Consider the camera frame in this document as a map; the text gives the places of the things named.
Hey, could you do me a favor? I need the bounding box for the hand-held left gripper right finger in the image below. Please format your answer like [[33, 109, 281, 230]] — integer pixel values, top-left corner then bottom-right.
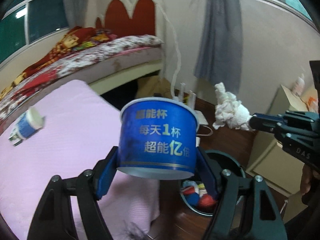
[[197, 148, 288, 240]]

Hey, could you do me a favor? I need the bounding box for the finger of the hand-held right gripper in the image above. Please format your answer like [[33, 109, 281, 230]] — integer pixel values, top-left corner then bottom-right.
[[252, 110, 320, 128], [249, 117, 285, 137]]

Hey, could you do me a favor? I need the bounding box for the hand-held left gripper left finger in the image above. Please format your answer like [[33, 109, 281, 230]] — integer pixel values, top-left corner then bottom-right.
[[26, 146, 119, 240]]

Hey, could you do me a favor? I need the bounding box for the blue cloth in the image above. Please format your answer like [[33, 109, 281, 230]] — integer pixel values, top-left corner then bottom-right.
[[184, 191, 200, 206]]

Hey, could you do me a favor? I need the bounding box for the black trash bin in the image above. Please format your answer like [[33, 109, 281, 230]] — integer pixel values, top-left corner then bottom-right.
[[179, 149, 247, 217]]

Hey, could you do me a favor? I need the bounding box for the white tissue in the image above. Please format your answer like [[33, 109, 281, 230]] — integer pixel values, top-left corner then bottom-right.
[[212, 82, 253, 132]]

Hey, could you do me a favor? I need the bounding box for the blue paper cup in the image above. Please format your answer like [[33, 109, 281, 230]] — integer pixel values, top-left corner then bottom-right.
[[117, 97, 199, 180]]

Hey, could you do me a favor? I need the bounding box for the person's right hand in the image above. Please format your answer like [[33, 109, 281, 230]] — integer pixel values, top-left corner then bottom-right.
[[300, 164, 313, 202]]

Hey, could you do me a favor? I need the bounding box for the open cardboard box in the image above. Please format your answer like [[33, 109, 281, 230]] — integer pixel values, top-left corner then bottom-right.
[[280, 84, 318, 113]]

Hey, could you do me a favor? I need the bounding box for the white bottle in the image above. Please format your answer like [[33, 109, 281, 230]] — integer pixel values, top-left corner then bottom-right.
[[294, 74, 307, 97]]

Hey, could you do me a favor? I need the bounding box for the pink tablecloth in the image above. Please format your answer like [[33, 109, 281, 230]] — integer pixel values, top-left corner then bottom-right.
[[0, 79, 160, 235]]

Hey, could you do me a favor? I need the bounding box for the grey curtain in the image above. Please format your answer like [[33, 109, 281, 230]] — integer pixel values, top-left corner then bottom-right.
[[62, 0, 88, 29], [194, 0, 244, 92]]

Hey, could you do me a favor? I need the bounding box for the white cup with blue pattern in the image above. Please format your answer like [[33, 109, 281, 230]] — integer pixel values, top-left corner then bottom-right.
[[17, 106, 45, 139]]

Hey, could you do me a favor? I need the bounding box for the bed with floral sheet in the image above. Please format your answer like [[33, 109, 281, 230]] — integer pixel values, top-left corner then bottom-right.
[[0, 35, 165, 130]]

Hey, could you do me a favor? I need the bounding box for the red printed blanket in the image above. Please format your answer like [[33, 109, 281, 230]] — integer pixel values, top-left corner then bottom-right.
[[0, 26, 118, 100]]

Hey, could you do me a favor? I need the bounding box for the red and white headboard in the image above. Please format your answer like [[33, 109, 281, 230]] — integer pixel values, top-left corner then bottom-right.
[[95, 0, 163, 38]]

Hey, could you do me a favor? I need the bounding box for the white cable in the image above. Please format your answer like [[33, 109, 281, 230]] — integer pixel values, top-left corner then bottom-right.
[[159, 4, 182, 99]]

